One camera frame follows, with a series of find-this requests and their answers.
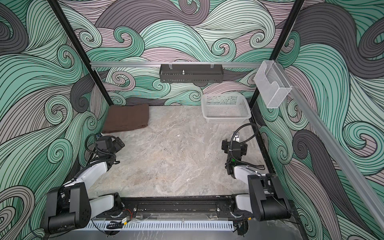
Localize brown trousers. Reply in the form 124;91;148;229
102;104;150;134

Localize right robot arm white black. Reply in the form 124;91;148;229
222;138;292;222

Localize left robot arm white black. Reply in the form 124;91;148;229
42;134;125;235

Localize white plastic laundry basket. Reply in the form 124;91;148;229
201;93;251;124

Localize black perforated metal tray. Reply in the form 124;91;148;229
159;65;224;84

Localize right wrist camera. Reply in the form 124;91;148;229
232;133;241;143

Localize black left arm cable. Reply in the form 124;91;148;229
84;133;116;163

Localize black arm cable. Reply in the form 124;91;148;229
84;133;116;163
229;122;261;145

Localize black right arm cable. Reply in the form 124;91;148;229
229;122;261;145

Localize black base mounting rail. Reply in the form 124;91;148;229
113;196;296;218

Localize clear acrylic wall holder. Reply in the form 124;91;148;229
254;61;292;109

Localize black frame post left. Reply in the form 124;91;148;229
47;0;113;106

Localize black frame post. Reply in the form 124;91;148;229
250;1;304;107
47;0;113;106

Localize aluminium rail back wall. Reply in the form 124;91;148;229
90;61;262;69

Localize aluminium rail wall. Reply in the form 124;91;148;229
275;63;384;230
90;61;262;69

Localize white slotted cable duct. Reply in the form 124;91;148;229
74;220;235;232

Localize black frame post right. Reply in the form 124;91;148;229
250;1;304;107

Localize aluminium rail right wall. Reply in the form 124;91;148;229
275;63;384;230

